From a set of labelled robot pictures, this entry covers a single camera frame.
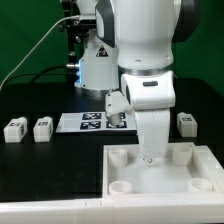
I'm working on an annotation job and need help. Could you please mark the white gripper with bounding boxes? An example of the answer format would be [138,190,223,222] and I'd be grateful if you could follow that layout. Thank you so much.
[121,71,175,160]

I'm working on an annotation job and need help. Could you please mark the white square tabletop part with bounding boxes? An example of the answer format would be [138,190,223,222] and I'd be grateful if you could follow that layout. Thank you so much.
[103,143,224,197]

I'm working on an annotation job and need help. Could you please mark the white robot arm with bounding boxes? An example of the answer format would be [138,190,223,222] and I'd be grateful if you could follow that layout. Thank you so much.
[75,0,200,161]

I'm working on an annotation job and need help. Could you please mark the white sheet with markers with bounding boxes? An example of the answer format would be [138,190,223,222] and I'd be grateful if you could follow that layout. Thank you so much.
[56,112,136,133]

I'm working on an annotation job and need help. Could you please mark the white L-shaped fence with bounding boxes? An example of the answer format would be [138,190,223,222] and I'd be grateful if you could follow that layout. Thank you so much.
[0,145,224,224]

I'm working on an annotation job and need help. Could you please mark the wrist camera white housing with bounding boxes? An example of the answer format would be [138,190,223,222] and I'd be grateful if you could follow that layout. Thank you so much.
[105,91,132,126]

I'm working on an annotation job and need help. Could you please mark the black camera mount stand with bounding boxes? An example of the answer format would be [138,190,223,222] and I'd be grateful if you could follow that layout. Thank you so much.
[59,0,88,84]

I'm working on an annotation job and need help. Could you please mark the black cable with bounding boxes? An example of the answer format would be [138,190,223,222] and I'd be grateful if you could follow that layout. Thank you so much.
[0,64,76,89]

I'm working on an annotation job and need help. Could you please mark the white cable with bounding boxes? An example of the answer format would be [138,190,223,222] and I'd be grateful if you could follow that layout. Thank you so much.
[0,14,81,91]

